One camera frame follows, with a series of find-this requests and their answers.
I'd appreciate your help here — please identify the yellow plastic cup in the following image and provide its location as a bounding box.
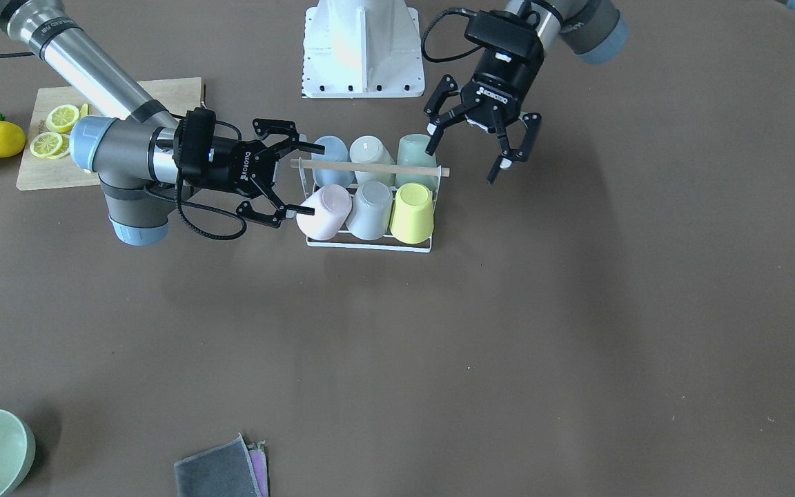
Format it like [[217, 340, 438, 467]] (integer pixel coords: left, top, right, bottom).
[[389, 182, 433, 244]]

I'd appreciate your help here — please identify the white wire cup holder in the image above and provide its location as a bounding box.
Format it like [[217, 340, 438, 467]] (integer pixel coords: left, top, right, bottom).
[[290, 157, 451, 253]]

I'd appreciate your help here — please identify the pink plastic cup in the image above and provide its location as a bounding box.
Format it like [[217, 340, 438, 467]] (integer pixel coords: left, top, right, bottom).
[[296, 184, 353, 240]]

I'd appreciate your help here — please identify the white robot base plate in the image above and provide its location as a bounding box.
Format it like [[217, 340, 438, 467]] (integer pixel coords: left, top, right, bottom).
[[301, 1, 426, 99]]

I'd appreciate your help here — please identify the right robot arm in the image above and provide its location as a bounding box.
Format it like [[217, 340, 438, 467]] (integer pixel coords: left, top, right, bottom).
[[0, 1, 324, 246]]

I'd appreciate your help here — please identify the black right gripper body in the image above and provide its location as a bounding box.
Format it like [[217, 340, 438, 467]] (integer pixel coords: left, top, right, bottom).
[[208, 138, 277, 197]]

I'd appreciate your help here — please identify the white plastic cup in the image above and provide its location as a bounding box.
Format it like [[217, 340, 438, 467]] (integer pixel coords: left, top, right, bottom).
[[349, 135, 395, 188]]

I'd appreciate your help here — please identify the mint green plastic cup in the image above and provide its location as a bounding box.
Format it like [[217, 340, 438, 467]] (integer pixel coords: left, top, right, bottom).
[[395, 133, 439, 192]]

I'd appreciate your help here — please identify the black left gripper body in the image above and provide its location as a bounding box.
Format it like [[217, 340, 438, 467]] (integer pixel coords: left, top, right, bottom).
[[460, 48, 544, 133]]

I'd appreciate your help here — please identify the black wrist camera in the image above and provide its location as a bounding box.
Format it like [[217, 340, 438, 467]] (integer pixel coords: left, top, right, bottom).
[[464, 10, 544, 61], [173, 107, 217, 180]]

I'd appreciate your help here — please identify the folded grey cloth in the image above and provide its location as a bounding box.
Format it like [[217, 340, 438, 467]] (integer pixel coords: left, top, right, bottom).
[[174, 436, 271, 496]]

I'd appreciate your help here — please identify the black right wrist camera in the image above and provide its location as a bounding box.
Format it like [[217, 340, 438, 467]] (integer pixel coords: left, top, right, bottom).
[[173, 107, 217, 180]]

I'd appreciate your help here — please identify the lemon slice upper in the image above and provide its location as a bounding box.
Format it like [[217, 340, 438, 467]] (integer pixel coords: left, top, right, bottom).
[[44, 104, 82, 133]]

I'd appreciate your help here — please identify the grey plastic cup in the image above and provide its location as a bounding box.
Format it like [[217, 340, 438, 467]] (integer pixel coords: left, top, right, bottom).
[[345, 182, 393, 240]]

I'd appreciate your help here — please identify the lemon slice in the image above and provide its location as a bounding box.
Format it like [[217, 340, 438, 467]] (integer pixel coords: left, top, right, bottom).
[[28, 131, 70, 160], [44, 104, 82, 133]]

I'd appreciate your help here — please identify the wooden cutting board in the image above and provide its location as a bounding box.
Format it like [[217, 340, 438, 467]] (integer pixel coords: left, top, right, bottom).
[[16, 77, 205, 191]]

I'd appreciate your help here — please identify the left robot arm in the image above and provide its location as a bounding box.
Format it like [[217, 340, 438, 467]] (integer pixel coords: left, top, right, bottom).
[[420, 1, 629, 184]]

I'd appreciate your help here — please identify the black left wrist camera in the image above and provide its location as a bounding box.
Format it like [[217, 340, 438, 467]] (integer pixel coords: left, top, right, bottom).
[[464, 10, 544, 61]]

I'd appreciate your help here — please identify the lemon slice lower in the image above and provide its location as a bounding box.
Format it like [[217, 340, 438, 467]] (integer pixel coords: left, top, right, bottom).
[[28, 131, 70, 160]]

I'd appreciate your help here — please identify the light blue plastic cup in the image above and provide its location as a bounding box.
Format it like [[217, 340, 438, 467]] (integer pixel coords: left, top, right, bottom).
[[311, 135, 355, 188]]

